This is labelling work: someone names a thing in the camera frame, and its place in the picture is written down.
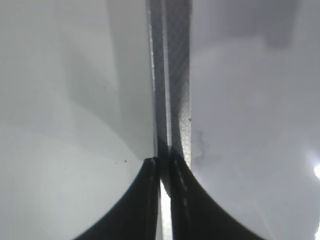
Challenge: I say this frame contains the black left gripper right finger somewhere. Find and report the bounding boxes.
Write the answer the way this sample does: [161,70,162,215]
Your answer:
[169,150,262,240]

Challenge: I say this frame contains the white whiteboard with grey frame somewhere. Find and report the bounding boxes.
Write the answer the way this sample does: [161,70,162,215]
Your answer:
[147,0,320,240]

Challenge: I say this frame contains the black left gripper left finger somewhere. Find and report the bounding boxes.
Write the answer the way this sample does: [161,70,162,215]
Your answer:
[76,157,160,240]

